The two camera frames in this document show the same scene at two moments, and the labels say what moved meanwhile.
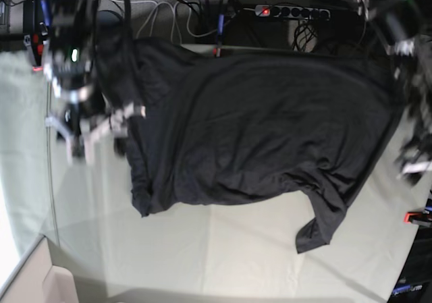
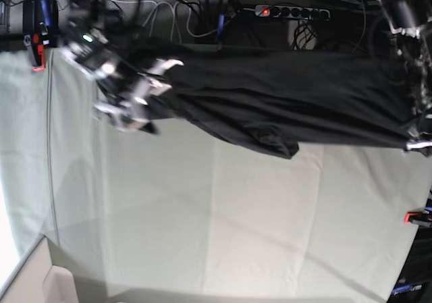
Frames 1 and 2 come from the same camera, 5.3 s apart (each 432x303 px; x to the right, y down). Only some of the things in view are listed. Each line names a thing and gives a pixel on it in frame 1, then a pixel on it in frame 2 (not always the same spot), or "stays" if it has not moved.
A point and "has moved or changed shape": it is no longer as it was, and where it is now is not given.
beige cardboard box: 37,281 stays
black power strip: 277,11 stays
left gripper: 82,125 → 127,94
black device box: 38,10 stays
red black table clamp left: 37,45 stays
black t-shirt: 249,129 has moved or changed shape
